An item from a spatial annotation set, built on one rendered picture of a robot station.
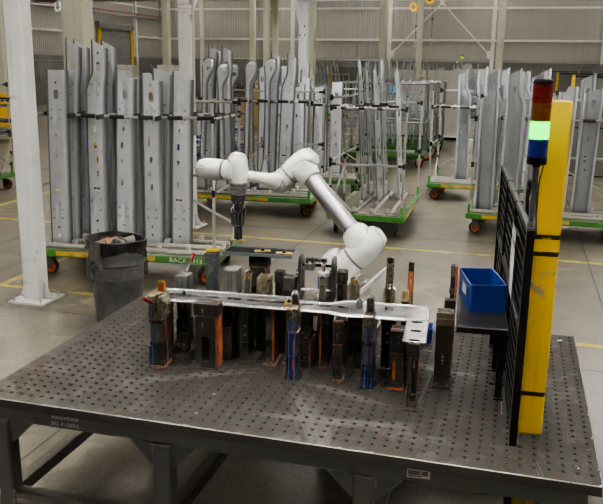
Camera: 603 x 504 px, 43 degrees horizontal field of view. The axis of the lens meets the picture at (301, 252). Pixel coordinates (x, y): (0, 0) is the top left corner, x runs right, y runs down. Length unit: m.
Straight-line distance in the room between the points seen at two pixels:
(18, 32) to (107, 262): 2.08
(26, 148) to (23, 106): 0.35
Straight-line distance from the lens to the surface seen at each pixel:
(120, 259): 6.30
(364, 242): 4.22
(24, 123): 7.06
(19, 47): 7.04
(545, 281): 3.07
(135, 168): 8.13
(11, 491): 3.86
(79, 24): 11.03
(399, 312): 3.63
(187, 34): 10.07
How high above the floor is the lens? 2.11
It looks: 14 degrees down
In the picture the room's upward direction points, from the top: 1 degrees clockwise
